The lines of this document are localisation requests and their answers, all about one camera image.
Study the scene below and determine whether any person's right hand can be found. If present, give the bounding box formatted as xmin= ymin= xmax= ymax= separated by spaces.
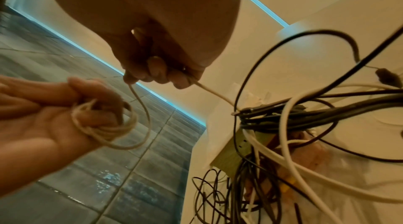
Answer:
xmin=39 ymin=0 xmax=245 ymax=90

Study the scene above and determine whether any person's left hand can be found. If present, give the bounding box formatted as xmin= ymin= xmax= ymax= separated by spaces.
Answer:
xmin=0 ymin=76 xmax=133 ymax=150

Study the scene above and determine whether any white plastic pouch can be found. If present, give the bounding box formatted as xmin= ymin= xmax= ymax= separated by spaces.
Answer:
xmin=211 ymin=82 xmax=328 ymax=194

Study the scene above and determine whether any tangle of cables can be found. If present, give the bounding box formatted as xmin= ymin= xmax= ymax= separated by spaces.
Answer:
xmin=190 ymin=22 xmax=403 ymax=224

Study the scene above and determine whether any white table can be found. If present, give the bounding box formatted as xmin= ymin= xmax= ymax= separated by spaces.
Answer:
xmin=181 ymin=26 xmax=403 ymax=224

